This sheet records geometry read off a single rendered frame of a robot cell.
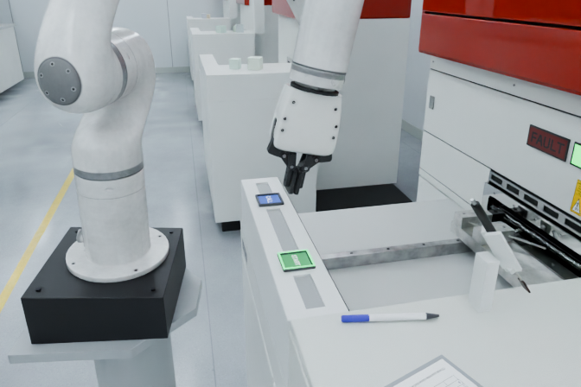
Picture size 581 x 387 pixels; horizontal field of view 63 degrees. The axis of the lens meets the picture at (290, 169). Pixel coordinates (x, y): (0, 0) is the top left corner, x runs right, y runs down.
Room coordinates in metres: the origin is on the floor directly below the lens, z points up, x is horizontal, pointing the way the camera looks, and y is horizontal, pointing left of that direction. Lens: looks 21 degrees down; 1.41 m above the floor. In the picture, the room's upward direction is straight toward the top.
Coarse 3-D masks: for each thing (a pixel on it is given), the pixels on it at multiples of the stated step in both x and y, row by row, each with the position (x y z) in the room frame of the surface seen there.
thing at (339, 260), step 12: (444, 240) 0.99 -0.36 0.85; (456, 240) 0.99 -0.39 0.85; (348, 252) 0.93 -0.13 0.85; (360, 252) 0.93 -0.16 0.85; (372, 252) 0.93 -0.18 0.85; (384, 252) 0.94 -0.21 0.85; (396, 252) 0.94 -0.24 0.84; (408, 252) 0.95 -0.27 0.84; (420, 252) 0.96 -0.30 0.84; (432, 252) 0.96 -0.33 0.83; (444, 252) 0.97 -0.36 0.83; (456, 252) 0.98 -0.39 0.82; (336, 264) 0.91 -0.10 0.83; (348, 264) 0.92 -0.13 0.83; (360, 264) 0.93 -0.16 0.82
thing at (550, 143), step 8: (528, 136) 1.02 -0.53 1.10; (536, 136) 1.00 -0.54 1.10; (544, 136) 0.97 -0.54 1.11; (552, 136) 0.95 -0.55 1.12; (536, 144) 0.99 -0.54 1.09; (544, 144) 0.97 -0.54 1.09; (552, 144) 0.95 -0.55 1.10; (560, 144) 0.93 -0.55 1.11; (552, 152) 0.94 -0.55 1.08; (560, 152) 0.92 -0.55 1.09
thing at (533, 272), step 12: (456, 228) 1.01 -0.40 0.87; (468, 228) 0.99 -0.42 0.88; (468, 240) 0.96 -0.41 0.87; (492, 252) 0.88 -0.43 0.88; (516, 252) 0.88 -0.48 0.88; (528, 264) 0.84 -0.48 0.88; (540, 264) 0.84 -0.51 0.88; (504, 276) 0.83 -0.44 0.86; (516, 276) 0.80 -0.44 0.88; (528, 276) 0.79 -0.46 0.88; (540, 276) 0.79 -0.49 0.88; (552, 276) 0.79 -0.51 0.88
